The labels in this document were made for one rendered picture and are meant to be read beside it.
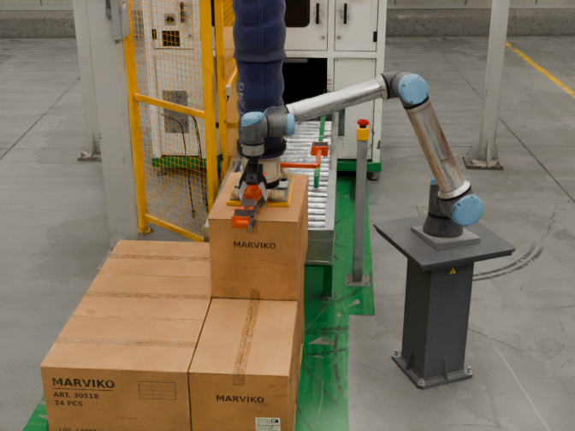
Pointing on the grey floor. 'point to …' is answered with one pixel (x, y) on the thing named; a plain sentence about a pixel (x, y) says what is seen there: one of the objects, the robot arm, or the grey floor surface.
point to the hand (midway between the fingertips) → (253, 199)
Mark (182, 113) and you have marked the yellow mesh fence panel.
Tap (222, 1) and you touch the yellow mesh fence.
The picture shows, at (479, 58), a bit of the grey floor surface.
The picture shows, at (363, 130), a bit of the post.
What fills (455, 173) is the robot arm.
